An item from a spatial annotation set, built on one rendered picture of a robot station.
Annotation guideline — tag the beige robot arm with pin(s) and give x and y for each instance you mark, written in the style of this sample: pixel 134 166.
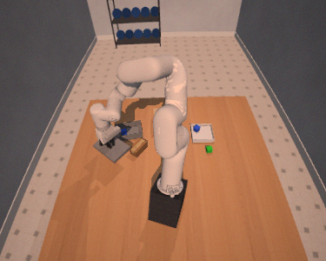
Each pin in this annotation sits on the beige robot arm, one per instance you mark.
pixel 170 138

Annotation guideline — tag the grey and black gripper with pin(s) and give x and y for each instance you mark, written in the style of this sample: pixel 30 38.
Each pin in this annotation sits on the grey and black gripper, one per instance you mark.
pixel 100 135

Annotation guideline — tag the green block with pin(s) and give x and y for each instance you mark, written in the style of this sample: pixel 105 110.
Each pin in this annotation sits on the green block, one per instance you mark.
pixel 209 149

